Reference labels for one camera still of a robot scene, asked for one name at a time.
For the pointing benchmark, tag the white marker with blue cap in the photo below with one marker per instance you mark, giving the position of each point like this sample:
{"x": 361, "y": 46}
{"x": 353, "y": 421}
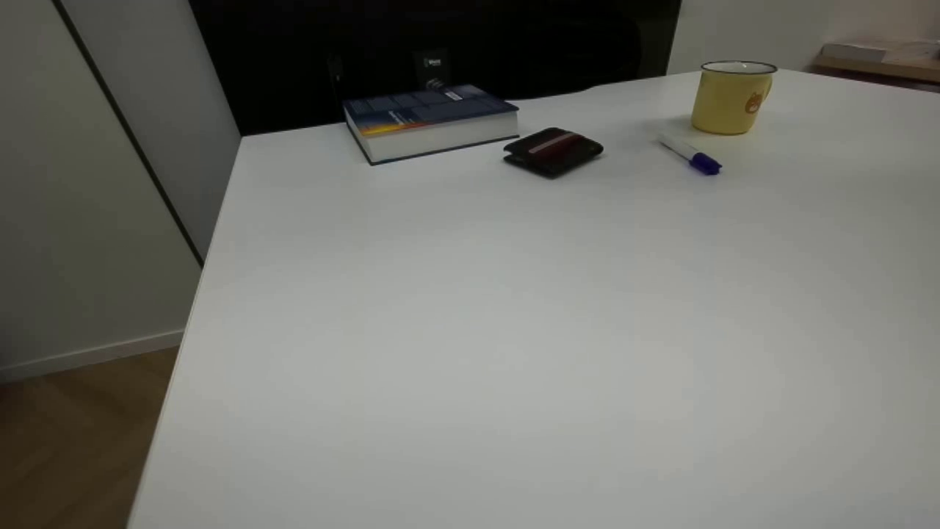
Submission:
{"x": 691, "y": 155}

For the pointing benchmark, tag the yellow enamel mug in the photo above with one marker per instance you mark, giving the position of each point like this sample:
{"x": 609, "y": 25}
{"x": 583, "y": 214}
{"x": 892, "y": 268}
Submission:
{"x": 728, "y": 101}

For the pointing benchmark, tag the black wallet with red stripe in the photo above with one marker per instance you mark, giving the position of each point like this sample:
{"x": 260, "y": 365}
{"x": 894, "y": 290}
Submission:
{"x": 553, "y": 152}

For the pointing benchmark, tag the thick blue book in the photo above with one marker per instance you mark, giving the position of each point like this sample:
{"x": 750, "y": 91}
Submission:
{"x": 429, "y": 121}

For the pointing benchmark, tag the black device with white label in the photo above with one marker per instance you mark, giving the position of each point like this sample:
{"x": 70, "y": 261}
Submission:
{"x": 432, "y": 70}

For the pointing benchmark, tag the wooden shelf with papers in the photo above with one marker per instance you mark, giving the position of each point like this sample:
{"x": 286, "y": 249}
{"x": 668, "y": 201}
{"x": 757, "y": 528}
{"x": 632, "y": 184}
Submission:
{"x": 881, "y": 57}

